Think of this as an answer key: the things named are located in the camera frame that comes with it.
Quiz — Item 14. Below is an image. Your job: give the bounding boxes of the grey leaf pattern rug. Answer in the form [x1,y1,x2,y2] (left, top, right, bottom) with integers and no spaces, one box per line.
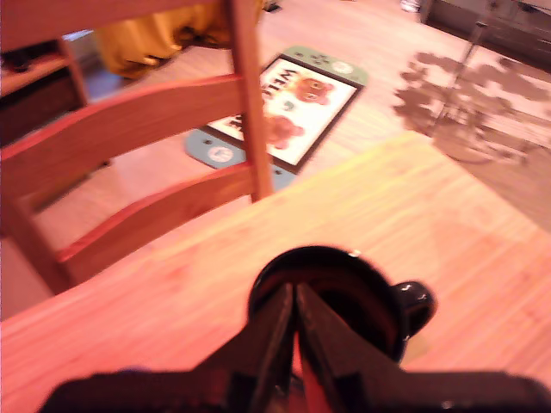
[392,50,551,236]

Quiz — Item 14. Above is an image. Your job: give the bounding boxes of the wooden bookshelf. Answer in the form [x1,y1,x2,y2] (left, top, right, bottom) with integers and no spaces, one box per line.
[0,38,90,150]

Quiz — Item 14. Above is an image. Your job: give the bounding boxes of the bear print doormat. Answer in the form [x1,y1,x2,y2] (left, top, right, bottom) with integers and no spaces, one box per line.
[184,45,370,190]

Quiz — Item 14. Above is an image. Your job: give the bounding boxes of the orange curtain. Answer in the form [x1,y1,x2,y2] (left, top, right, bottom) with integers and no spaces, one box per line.
[92,0,264,81]

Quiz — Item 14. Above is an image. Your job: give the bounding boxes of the thin metal stand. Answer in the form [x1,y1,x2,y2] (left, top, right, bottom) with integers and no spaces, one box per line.
[430,0,503,134]

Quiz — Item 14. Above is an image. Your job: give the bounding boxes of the grey low cabinet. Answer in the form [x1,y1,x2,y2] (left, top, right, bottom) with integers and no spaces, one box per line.
[419,0,551,70]

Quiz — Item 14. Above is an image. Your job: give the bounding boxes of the black Elwood mug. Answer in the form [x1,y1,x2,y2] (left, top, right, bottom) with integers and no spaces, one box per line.
[247,244,438,363]

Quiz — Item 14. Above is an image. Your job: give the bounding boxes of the wooden chair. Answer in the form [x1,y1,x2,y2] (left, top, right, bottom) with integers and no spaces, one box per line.
[0,0,276,298]

